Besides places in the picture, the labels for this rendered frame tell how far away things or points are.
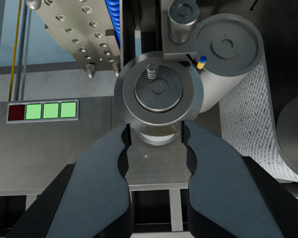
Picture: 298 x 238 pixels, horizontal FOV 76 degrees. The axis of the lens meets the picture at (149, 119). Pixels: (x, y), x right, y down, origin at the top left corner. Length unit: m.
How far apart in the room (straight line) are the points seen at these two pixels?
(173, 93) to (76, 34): 0.36
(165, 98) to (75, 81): 2.57
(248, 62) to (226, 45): 0.05
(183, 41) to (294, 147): 0.23
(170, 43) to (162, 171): 0.42
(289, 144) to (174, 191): 0.38
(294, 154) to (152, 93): 0.24
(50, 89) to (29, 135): 2.22
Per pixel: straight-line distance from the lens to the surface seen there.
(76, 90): 2.77
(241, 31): 0.40
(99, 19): 0.52
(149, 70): 0.28
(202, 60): 0.27
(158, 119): 0.30
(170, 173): 0.63
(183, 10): 0.28
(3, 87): 3.37
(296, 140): 0.37
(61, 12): 0.52
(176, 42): 0.31
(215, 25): 0.39
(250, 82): 0.42
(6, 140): 0.81
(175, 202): 0.65
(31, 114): 0.76
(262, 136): 0.38
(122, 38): 0.37
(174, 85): 0.30
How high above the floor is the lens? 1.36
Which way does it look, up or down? 11 degrees down
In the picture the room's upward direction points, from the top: 177 degrees clockwise
